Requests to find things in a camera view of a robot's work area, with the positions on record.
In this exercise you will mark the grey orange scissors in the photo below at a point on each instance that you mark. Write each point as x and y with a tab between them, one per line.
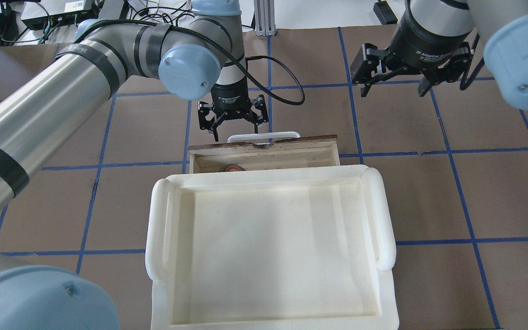
233	168

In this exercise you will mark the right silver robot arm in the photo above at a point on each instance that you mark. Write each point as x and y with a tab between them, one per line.
497	32

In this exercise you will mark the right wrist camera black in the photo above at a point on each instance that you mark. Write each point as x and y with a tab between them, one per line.
364	67

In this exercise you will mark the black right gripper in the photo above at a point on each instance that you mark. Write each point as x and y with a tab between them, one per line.
422	48

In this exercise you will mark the white plastic tray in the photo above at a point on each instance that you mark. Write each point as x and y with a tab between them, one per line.
286	249

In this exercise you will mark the light wooden drawer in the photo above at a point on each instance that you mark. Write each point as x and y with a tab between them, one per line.
263	155

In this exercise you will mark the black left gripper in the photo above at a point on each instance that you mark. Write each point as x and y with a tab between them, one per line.
230	99

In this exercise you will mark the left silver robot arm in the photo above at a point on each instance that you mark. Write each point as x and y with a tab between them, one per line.
37	119

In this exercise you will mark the white drawer handle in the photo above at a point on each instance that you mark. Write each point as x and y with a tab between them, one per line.
261	136

